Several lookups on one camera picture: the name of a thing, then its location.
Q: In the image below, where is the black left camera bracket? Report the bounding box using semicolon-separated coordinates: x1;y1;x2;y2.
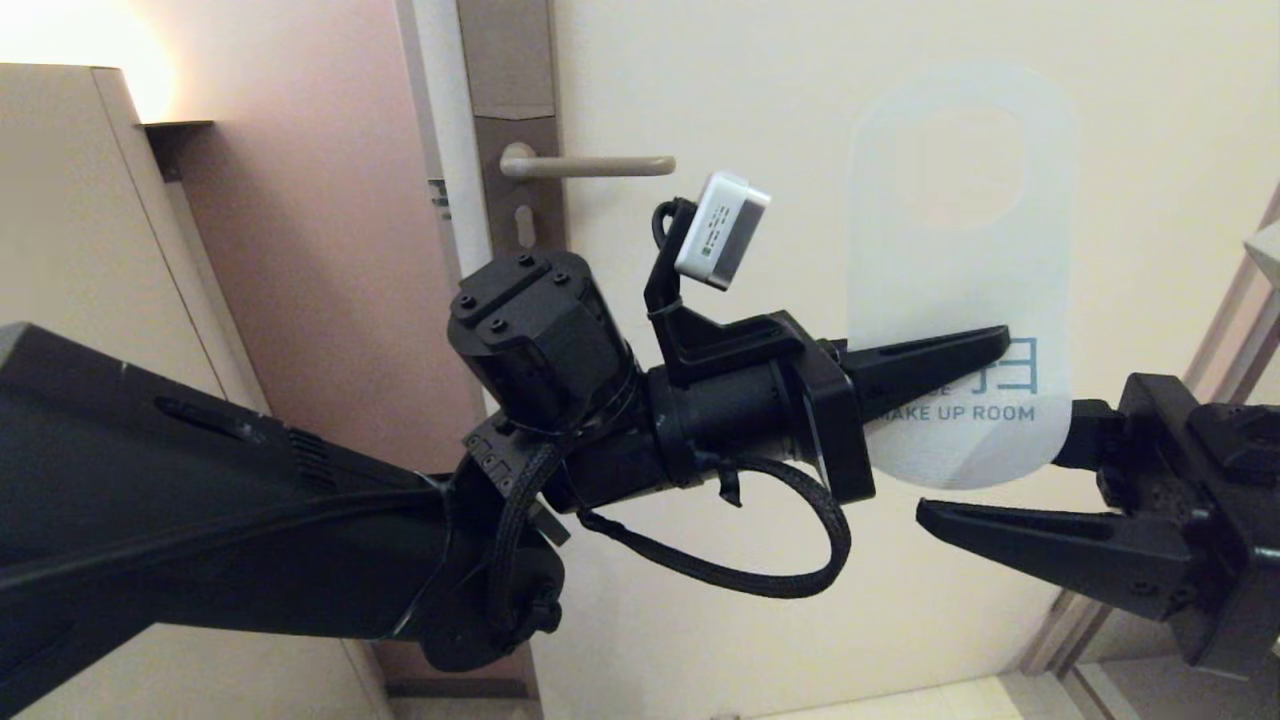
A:
645;198;816;389

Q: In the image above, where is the beige metal door handle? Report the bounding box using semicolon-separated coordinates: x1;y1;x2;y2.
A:
500;142;677;181

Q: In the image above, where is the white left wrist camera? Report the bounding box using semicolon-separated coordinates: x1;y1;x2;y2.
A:
675;172;772;292

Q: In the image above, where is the white and blue door hanger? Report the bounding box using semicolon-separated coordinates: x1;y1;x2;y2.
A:
848;65;1081;491

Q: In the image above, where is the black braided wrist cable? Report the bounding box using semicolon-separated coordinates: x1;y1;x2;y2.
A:
488;440;566;636

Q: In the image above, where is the black left camera cable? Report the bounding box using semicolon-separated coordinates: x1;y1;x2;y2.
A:
578;456;853;600

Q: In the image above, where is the brown door lock plate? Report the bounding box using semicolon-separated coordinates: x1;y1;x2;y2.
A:
457;0;566;269

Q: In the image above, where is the white room door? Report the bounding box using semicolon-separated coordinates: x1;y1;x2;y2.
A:
400;0;1280;720

